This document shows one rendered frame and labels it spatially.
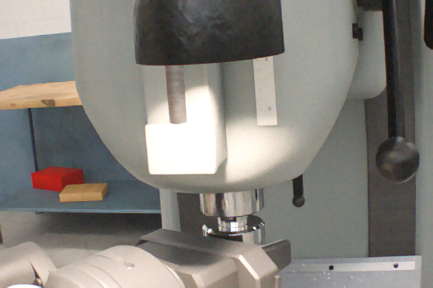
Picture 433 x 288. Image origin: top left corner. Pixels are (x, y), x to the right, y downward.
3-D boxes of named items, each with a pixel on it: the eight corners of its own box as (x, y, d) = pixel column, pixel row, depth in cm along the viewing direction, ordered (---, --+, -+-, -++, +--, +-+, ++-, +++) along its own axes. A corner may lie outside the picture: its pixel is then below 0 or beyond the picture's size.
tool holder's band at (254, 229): (243, 221, 63) (242, 209, 63) (277, 234, 59) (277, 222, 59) (191, 234, 61) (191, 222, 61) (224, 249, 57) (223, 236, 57)
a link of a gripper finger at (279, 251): (283, 269, 62) (237, 295, 57) (281, 231, 61) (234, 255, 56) (300, 272, 61) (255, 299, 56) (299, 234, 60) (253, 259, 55)
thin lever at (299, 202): (304, 209, 58) (301, 135, 57) (291, 209, 58) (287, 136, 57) (306, 205, 59) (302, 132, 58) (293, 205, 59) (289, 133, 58)
